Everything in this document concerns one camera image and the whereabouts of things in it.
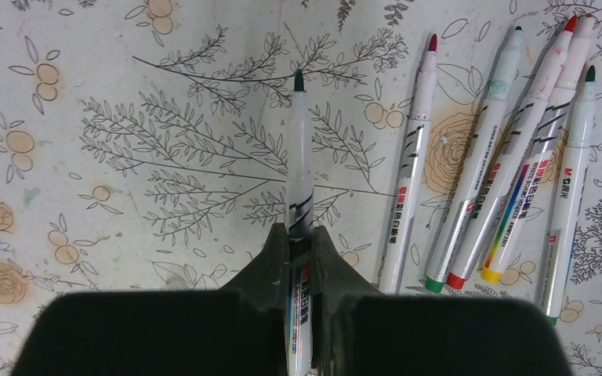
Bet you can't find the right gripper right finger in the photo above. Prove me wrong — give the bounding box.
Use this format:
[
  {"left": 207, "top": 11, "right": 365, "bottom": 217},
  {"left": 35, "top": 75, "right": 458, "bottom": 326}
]
[{"left": 310, "top": 226, "right": 382, "bottom": 375}]

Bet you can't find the green cap yellow-end marker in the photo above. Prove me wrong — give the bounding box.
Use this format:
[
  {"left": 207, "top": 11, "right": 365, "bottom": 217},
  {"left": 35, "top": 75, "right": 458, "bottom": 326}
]
[{"left": 424, "top": 26, "right": 524, "bottom": 294}]

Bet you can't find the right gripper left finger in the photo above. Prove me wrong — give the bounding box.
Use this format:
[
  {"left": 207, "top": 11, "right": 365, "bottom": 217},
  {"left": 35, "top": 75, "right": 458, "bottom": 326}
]
[{"left": 221, "top": 223, "right": 290, "bottom": 375}]

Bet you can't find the purple cap marker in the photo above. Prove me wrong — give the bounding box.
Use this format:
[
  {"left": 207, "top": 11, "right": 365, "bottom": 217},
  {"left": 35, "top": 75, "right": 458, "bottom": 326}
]
[
  {"left": 481, "top": 13, "right": 596, "bottom": 284},
  {"left": 379, "top": 34, "right": 437, "bottom": 295}
]

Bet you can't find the red cap marker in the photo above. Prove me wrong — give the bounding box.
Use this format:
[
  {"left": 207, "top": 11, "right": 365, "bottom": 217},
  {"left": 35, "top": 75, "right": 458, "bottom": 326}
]
[{"left": 446, "top": 16, "right": 578, "bottom": 290}]

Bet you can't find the black cap marker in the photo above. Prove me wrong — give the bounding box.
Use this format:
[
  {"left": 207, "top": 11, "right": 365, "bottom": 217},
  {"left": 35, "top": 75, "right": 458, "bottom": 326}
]
[{"left": 537, "top": 65, "right": 597, "bottom": 326}]

